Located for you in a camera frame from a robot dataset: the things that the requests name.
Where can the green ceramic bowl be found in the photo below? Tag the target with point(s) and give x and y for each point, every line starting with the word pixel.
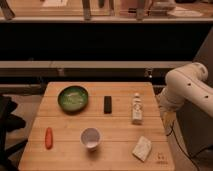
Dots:
pixel 73 98

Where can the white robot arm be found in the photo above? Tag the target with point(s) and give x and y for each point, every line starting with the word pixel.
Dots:
pixel 187 83

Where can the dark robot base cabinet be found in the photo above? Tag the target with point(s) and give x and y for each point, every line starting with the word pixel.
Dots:
pixel 196 125

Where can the white paper cup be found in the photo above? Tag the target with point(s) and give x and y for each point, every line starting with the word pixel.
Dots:
pixel 90 138

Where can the white plastic bottle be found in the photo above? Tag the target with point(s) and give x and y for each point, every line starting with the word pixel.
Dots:
pixel 136 109

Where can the black rectangular block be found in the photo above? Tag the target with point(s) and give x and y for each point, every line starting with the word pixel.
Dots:
pixel 107 104

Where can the black office chair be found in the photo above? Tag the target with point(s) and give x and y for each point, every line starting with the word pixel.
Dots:
pixel 8 123

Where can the orange carrot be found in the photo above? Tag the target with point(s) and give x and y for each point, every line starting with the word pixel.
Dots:
pixel 48 138

